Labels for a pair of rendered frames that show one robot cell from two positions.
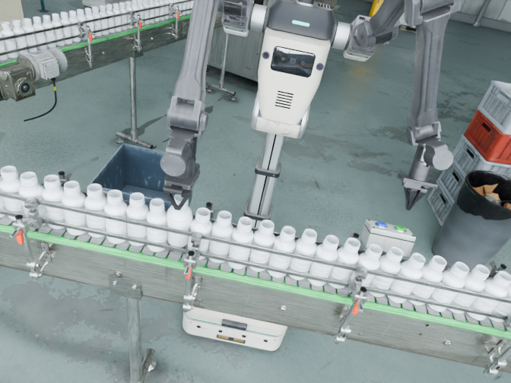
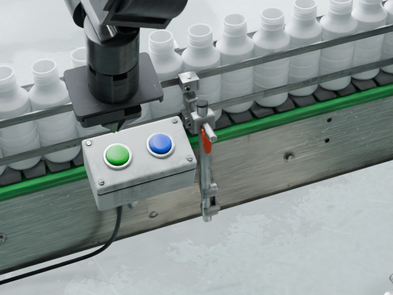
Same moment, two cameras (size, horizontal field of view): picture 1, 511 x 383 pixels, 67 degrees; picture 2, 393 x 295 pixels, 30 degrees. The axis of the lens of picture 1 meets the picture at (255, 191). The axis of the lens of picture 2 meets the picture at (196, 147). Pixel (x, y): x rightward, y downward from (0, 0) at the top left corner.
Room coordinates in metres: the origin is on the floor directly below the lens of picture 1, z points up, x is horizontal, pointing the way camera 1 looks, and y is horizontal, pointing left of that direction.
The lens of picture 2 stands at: (1.68, -0.59, 1.76)
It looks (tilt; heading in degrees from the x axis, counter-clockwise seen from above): 41 degrees down; 162
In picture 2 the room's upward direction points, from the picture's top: 3 degrees counter-clockwise
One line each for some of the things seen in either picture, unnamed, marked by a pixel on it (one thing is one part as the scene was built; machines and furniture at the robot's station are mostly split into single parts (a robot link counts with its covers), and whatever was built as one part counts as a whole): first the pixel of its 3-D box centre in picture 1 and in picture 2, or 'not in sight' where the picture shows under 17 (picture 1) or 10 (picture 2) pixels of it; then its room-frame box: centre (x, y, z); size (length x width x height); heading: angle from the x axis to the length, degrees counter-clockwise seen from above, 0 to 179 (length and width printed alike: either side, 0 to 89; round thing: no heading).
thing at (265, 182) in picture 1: (260, 200); not in sight; (1.43, -0.03, 0.74); 0.11 x 0.11 x 0.40; 0
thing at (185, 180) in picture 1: (183, 165); not in sight; (0.78, 0.19, 1.30); 0.10 x 0.07 x 0.07; 0
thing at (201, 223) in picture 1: (200, 233); not in sight; (0.78, 0.13, 1.08); 0.06 x 0.06 x 0.17
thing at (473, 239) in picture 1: (477, 226); not in sight; (2.19, -1.55, 0.32); 0.45 x 0.45 x 0.64
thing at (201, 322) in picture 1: (244, 272); not in sight; (1.42, -0.03, 0.24); 0.68 x 0.53 x 0.41; 0
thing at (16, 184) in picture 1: (14, 193); not in sight; (0.78, 0.66, 1.08); 0.06 x 0.06 x 0.17
